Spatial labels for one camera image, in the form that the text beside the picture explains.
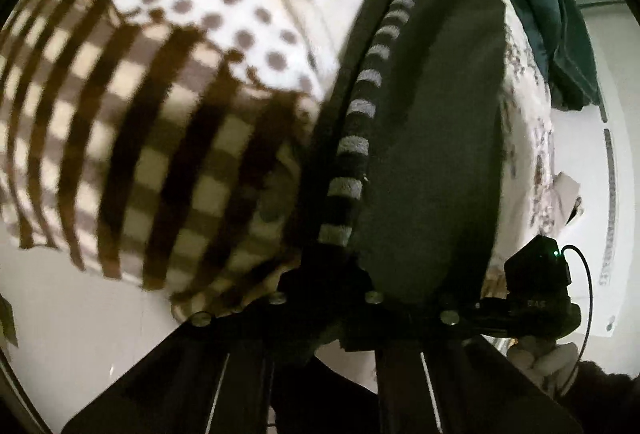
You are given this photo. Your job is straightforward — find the black cable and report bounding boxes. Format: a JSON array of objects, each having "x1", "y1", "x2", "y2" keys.
[{"x1": 559, "y1": 245, "x2": 595, "y2": 387}]

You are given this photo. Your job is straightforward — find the dark green blanket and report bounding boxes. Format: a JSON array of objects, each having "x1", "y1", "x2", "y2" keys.
[{"x1": 492, "y1": 0, "x2": 601, "y2": 111}]

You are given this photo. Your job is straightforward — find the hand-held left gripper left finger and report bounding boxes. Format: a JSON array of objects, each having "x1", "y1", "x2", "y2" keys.
[{"x1": 60, "y1": 259, "x2": 351, "y2": 434}]

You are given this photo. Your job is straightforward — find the dark striped long-sleeve sweater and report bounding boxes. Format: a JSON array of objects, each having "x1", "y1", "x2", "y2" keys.
[{"x1": 300, "y1": 0, "x2": 508, "y2": 306}]

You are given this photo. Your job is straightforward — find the beige cloth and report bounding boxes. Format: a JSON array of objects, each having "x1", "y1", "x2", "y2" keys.
[{"x1": 550, "y1": 171, "x2": 587, "y2": 237}]

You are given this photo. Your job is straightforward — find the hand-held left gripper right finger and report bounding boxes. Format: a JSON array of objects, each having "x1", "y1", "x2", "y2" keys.
[{"x1": 345, "y1": 264, "x2": 585, "y2": 434}]

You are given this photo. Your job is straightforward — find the person's right forearm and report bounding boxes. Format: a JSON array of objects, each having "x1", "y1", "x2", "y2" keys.
[{"x1": 552, "y1": 358, "x2": 640, "y2": 434}]

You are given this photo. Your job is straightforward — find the white bed headboard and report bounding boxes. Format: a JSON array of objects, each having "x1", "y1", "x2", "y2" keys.
[{"x1": 547, "y1": 0, "x2": 632, "y2": 341}]

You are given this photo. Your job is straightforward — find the person's right hand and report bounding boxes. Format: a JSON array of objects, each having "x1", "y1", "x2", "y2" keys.
[{"x1": 506, "y1": 336, "x2": 581, "y2": 397}]

